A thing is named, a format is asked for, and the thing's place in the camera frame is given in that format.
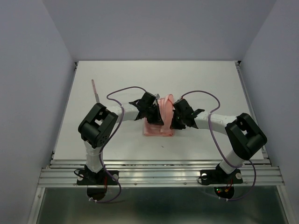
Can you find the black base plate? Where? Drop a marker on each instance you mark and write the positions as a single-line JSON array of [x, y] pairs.
[[217, 176], [86, 177]]

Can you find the pink cloth napkin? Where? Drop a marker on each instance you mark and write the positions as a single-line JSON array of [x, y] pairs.
[[166, 112]]

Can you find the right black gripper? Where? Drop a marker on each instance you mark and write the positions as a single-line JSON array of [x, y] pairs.
[[174, 124]]

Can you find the aluminium rail frame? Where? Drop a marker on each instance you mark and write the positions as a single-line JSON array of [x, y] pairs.
[[158, 175]]

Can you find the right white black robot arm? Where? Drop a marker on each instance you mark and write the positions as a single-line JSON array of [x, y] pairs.
[[245, 136]]

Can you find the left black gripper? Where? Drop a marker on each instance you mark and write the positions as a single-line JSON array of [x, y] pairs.
[[157, 120]]

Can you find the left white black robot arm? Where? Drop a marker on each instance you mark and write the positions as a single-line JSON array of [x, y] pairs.
[[101, 123]]

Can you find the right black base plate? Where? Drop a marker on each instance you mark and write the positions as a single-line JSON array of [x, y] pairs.
[[217, 176]]

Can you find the pink handled knife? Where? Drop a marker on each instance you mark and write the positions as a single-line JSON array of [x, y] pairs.
[[95, 92]]

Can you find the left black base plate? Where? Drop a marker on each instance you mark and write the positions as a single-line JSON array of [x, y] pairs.
[[86, 177]]

